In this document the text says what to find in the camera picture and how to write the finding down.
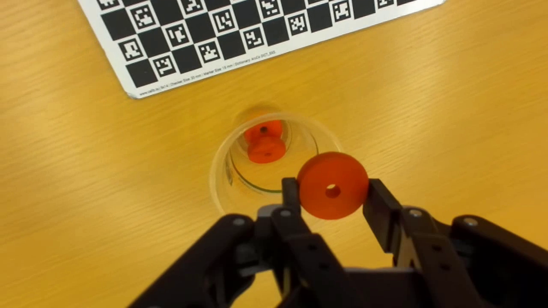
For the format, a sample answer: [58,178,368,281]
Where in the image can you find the checkered marker board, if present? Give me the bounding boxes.
[77,0,446,100]

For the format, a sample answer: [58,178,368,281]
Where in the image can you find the clear plastic cup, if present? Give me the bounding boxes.
[209,110,341,214]

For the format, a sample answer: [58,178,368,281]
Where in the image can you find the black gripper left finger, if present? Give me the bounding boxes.
[281,178,302,214]

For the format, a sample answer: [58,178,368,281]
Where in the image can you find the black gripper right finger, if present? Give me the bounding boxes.
[363,178,403,254]

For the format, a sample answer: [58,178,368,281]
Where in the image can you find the round orange block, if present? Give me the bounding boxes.
[298,153,370,219]
[245,120,285,144]
[249,137,286,165]

